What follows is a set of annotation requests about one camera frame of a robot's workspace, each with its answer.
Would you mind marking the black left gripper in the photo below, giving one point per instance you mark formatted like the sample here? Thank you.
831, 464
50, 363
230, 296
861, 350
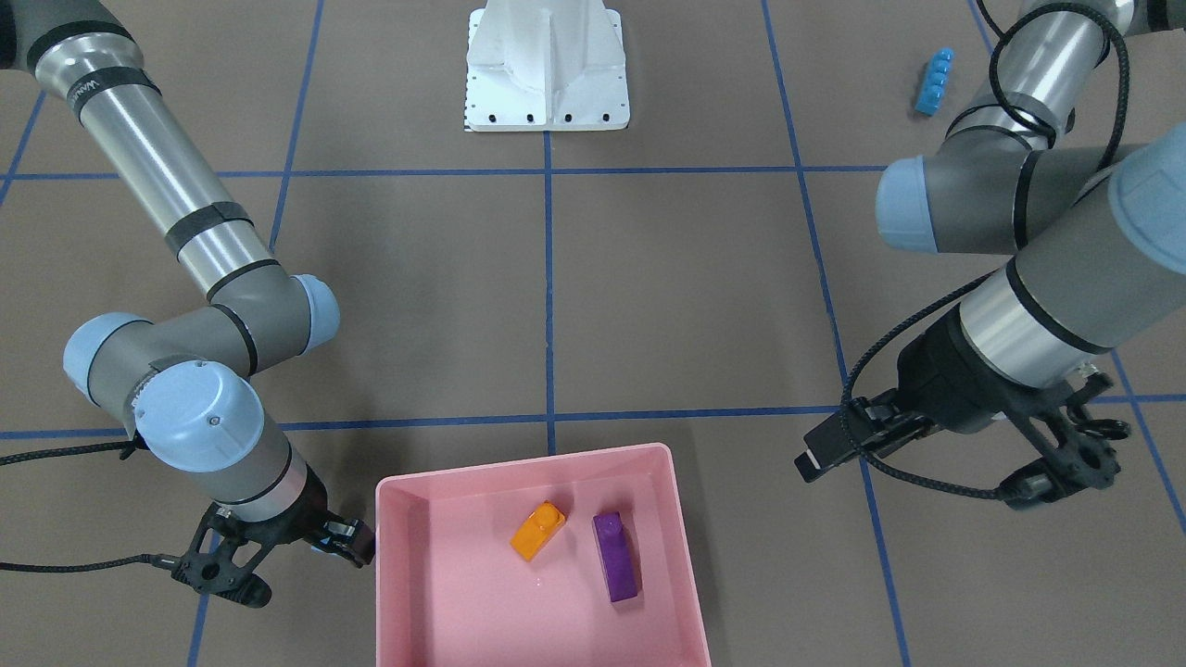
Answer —
938, 372

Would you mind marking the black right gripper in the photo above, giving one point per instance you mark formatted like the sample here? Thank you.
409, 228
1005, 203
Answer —
298, 512

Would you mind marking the orange block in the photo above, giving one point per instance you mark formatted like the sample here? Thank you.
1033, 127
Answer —
536, 530

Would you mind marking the purple block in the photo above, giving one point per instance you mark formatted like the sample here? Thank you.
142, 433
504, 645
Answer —
616, 557

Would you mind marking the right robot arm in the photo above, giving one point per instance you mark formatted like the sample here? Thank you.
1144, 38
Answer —
181, 385

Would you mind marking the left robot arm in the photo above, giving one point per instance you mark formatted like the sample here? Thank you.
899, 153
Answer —
1033, 169

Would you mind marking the pink plastic box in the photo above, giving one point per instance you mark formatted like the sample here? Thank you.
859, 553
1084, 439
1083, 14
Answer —
450, 591

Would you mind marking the long blue block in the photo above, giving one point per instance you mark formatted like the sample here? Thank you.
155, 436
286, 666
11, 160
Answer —
932, 88

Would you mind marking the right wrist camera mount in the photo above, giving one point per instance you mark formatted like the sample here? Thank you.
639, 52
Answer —
208, 566

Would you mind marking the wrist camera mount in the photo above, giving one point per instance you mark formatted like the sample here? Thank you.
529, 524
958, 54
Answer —
208, 566
1076, 450

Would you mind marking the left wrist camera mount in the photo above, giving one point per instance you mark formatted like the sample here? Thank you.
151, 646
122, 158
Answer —
1076, 450

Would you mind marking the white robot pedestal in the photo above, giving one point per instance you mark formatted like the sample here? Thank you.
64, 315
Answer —
545, 66

